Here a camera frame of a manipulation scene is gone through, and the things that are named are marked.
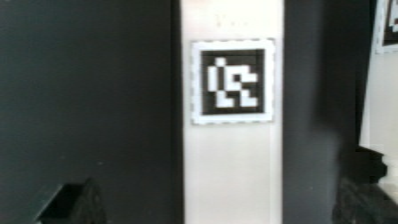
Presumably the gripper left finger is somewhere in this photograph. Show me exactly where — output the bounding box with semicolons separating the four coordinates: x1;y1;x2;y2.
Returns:
35;179;106;224

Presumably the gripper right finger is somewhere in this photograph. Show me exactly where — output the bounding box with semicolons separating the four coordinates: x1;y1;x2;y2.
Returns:
332;146;398;224

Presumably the white desk leg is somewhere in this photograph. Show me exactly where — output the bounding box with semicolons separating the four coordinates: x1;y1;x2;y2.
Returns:
181;0;284;224
359;0;398;186

